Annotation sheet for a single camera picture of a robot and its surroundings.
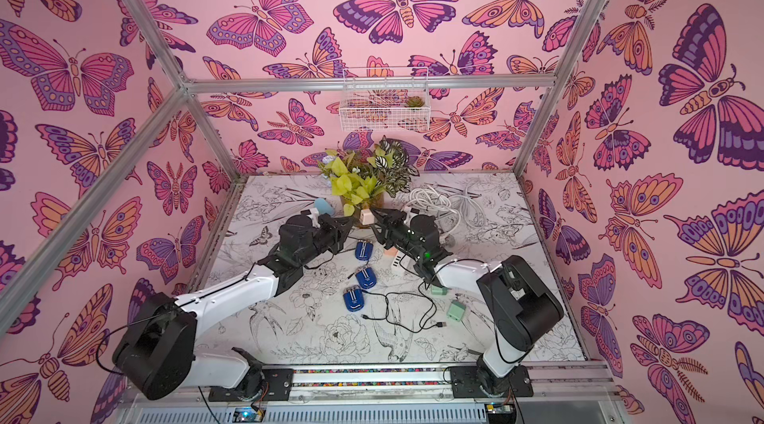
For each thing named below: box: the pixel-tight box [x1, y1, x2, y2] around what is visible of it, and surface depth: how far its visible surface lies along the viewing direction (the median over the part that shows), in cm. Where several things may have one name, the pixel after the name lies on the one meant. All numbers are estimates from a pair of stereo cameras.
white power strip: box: [390, 250, 406, 271], surface depth 94 cm
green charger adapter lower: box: [446, 299, 467, 322], surface depth 86 cm
